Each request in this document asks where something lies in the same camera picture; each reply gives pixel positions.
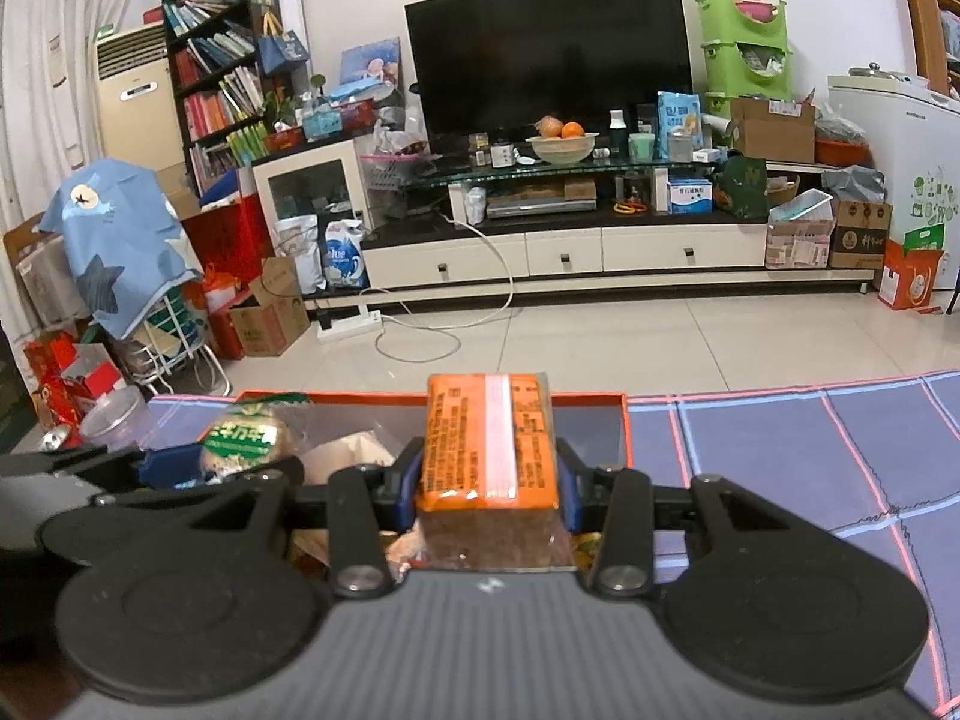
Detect green label snack bag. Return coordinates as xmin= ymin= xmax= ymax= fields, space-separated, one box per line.
xmin=199 ymin=394 xmax=313 ymax=481

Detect orange cracker pack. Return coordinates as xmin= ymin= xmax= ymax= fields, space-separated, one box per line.
xmin=403 ymin=369 xmax=580 ymax=572

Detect orange storage box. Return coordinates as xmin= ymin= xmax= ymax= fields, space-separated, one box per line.
xmin=231 ymin=388 xmax=637 ymax=470

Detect clear plastic jar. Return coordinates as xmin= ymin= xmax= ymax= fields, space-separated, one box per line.
xmin=80 ymin=387 xmax=151 ymax=450

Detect white power strip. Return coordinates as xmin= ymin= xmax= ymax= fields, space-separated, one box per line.
xmin=317 ymin=310 xmax=384 ymax=344

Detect blue shark cloth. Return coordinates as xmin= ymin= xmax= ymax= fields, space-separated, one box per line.
xmin=39 ymin=158 xmax=203 ymax=340

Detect white TV cabinet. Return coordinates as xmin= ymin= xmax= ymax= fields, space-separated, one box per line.
xmin=359 ymin=156 xmax=879 ymax=309

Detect white side cabinet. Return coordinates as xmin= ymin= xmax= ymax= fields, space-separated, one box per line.
xmin=252 ymin=140 xmax=371 ymax=245

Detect fruit bowl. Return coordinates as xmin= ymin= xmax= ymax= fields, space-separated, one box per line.
xmin=527 ymin=115 xmax=597 ymax=166

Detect white standing air conditioner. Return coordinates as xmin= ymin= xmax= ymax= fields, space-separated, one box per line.
xmin=94 ymin=23 xmax=182 ymax=172

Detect cardboard box on cabinet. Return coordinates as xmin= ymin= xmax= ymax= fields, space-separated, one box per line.
xmin=731 ymin=98 xmax=815 ymax=164

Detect dark bookshelf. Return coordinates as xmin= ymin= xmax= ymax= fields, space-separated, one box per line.
xmin=160 ymin=0 xmax=296 ymax=195

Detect black television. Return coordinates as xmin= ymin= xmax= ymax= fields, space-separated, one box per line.
xmin=405 ymin=0 xmax=693 ymax=143

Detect green stacked storage bins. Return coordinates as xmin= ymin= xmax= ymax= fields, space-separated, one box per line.
xmin=697 ymin=0 xmax=793 ymax=117

